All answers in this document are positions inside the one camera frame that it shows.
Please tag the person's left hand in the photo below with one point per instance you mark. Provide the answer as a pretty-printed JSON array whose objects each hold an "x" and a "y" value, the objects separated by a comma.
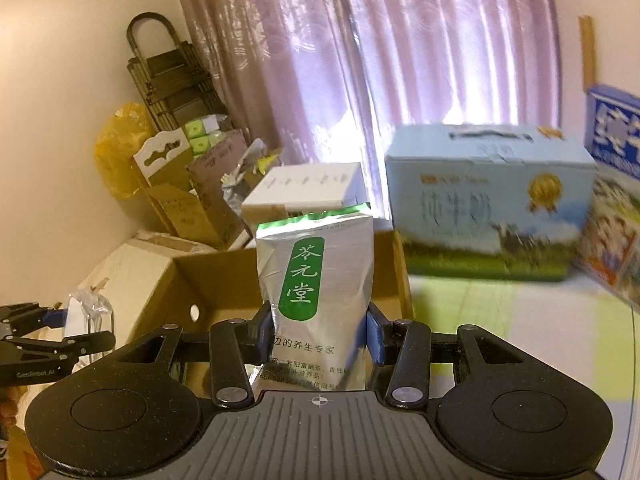
[{"x": 7, "y": 410}]

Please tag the green tissue pack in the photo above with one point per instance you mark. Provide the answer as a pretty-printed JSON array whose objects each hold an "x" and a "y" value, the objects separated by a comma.
[
  {"x": 200, "y": 144},
  {"x": 200, "y": 126}
]

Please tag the checkered tablecloth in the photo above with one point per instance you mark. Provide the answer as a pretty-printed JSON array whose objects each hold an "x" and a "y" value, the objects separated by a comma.
[{"x": 500, "y": 320}]

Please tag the pink paper bag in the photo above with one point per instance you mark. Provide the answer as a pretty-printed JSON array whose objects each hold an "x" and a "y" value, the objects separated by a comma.
[{"x": 220, "y": 165}]

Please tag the yellow plastic bag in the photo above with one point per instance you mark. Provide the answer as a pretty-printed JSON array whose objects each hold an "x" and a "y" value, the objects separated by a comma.
[{"x": 120, "y": 155}]

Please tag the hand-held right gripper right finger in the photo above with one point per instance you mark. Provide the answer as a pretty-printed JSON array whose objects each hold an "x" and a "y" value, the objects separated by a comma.
[{"x": 374, "y": 337}]

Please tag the silver green tea pouch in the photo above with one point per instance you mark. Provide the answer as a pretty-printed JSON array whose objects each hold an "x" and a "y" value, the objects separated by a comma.
[{"x": 315, "y": 270}]

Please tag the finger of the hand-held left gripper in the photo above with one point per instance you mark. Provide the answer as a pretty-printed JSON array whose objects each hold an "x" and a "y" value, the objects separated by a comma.
[
  {"x": 52, "y": 319},
  {"x": 85, "y": 342}
]

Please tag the light blue milk carton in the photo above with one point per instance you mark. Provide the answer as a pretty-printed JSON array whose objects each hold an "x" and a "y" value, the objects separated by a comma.
[{"x": 480, "y": 210}]

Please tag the dark blue milk carton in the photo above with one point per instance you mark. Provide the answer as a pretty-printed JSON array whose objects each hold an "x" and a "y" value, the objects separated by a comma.
[{"x": 615, "y": 185}]

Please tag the pink curtain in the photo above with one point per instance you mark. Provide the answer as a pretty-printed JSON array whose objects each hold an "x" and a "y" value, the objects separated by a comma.
[{"x": 375, "y": 60}]

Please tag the crumpled plastic wrapping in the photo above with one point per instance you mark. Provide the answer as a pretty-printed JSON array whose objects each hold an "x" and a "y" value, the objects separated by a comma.
[{"x": 250, "y": 175}]

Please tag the black folding cart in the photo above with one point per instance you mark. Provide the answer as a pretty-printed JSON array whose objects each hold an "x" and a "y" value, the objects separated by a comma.
[{"x": 170, "y": 80}]

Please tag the clear plastic container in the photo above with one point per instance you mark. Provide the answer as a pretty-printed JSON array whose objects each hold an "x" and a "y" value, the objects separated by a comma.
[{"x": 92, "y": 312}]

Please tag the brown cardboard box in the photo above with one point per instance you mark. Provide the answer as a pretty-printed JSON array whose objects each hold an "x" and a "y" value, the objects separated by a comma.
[{"x": 225, "y": 285}]

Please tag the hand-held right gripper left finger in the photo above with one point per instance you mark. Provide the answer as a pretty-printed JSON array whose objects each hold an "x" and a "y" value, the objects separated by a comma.
[{"x": 265, "y": 332}]

